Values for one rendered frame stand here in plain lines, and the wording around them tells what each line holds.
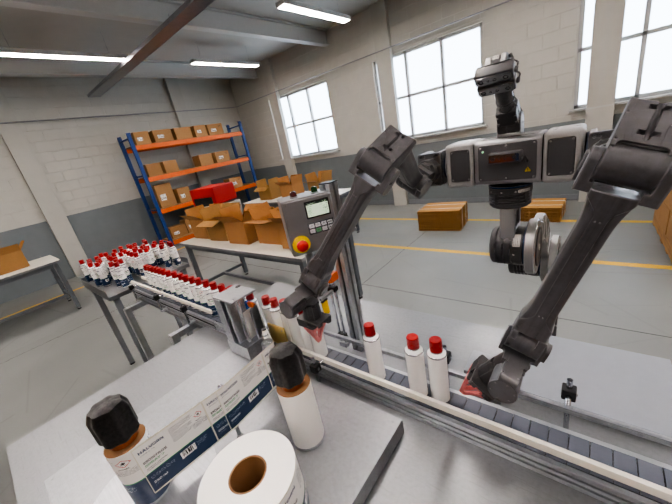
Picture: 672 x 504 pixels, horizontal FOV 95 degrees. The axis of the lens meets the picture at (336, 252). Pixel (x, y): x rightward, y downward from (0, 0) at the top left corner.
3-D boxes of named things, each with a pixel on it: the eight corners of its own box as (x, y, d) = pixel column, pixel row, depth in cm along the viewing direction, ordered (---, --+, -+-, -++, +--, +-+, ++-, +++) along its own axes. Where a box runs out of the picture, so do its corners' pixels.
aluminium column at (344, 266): (352, 349, 124) (318, 183, 101) (359, 342, 127) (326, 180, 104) (362, 352, 121) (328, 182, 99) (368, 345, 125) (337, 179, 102)
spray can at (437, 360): (428, 400, 89) (421, 342, 82) (435, 388, 92) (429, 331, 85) (446, 407, 86) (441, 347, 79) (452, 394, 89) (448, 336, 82)
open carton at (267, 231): (246, 247, 309) (235, 212, 296) (284, 230, 346) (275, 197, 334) (276, 250, 281) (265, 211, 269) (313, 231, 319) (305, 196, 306)
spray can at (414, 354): (407, 396, 92) (399, 339, 85) (414, 384, 95) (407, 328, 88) (424, 402, 88) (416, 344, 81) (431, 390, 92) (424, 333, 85)
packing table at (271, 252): (199, 297, 414) (178, 243, 387) (247, 271, 470) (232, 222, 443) (321, 338, 275) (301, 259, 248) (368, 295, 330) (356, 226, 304)
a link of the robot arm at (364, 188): (403, 170, 74) (369, 147, 77) (394, 170, 69) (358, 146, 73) (328, 294, 95) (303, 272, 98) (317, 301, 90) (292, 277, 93)
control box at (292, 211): (289, 250, 112) (276, 198, 105) (333, 237, 115) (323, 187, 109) (294, 258, 102) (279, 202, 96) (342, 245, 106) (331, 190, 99)
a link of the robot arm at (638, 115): (731, 88, 39) (632, 78, 44) (671, 192, 42) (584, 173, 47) (631, 162, 77) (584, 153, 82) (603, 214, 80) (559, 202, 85)
